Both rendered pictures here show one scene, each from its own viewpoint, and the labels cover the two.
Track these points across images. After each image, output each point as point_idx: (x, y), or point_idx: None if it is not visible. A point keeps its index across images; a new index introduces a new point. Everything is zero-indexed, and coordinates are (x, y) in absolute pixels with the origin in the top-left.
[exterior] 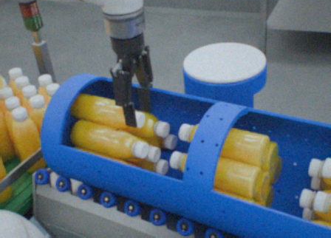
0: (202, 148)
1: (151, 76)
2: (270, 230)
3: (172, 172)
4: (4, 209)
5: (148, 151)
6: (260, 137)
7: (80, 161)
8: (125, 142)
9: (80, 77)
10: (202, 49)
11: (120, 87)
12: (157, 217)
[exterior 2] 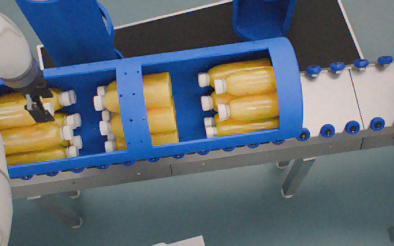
0: (134, 126)
1: (42, 74)
2: (202, 149)
3: (83, 115)
4: None
5: (67, 124)
6: (165, 89)
7: (25, 171)
8: (54, 136)
9: None
10: None
11: (39, 113)
12: (102, 165)
